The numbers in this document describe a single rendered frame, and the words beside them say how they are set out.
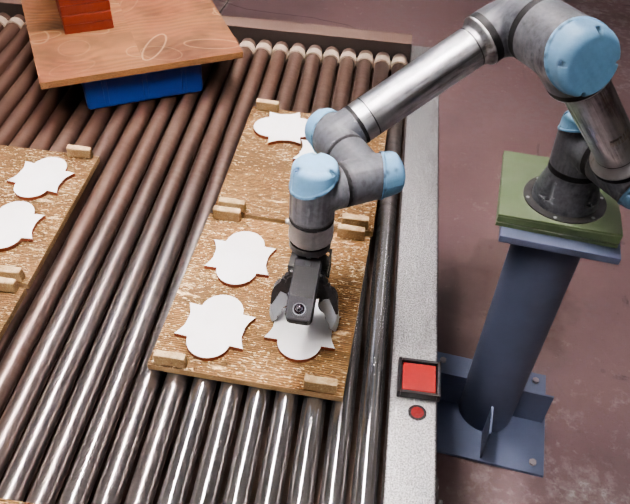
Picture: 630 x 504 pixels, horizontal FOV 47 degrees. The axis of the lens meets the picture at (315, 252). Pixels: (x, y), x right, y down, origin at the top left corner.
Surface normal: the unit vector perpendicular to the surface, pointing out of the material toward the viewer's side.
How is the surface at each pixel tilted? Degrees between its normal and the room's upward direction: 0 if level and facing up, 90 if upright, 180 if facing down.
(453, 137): 0
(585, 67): 80
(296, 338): 0
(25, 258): 0
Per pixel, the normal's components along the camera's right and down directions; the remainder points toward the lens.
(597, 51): 0.35, 0.54
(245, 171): 0.04, -0.71
